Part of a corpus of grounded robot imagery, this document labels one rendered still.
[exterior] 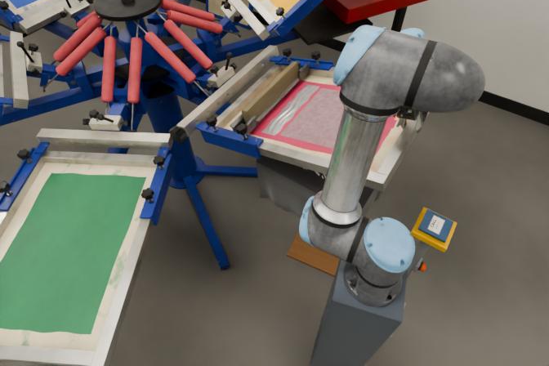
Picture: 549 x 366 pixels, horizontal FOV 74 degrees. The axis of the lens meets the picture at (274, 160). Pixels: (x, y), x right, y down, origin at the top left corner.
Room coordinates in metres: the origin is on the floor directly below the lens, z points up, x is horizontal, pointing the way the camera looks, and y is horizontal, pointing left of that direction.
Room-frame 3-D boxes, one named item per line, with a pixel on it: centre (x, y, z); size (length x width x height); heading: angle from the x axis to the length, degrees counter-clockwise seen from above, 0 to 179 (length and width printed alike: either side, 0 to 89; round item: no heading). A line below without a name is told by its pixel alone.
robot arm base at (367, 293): (0.38, -0.26, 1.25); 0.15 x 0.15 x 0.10
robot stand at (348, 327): (0.38, -0.26, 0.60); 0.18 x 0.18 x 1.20; 71
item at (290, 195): (0.90, -0.13, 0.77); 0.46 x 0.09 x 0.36; 55
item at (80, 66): (1.68, 0.67, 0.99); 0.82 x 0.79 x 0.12; 55
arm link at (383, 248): (0.38, -0.25, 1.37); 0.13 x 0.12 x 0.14; 61
